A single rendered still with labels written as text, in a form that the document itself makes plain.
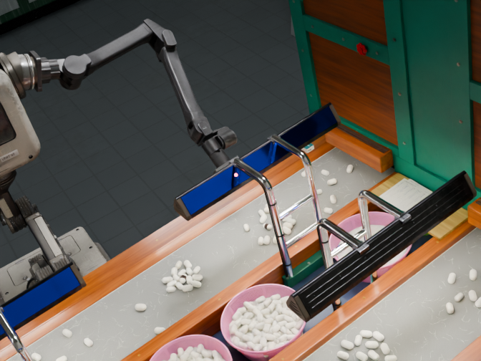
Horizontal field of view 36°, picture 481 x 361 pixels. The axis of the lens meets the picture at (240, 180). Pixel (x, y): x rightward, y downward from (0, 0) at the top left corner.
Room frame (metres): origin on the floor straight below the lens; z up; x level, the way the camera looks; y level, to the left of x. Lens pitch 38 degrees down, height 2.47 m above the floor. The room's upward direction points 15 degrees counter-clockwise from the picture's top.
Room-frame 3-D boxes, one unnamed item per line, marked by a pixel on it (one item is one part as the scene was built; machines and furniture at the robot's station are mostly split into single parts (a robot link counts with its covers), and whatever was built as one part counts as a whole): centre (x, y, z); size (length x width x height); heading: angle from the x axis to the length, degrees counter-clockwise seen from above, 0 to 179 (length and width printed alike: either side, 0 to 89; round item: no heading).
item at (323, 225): (1.47, -0.28, 0.90); 0.20 x 0.19 x 0.45; 116
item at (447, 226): (1.82, -0.55, 0.77); 0.33 x 0.15 x 0.01; 26
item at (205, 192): (1.90, -0.08, 1.08); 0.62 x 0.08 x 0.07; 116
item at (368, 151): (2.15, -0.44, 0.83); 0.30 x 0.06 x 0.07; 26
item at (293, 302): (1.40, -0.32, 1.08); 0.62 x 0.08 x 0.07; 116
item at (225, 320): (1.53, 0.04, 0.72); 0.27 x 0.27 x 0.10
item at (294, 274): (1.83, -0.11, 0.90); 0.20 x 0.19 x 0.45; 116
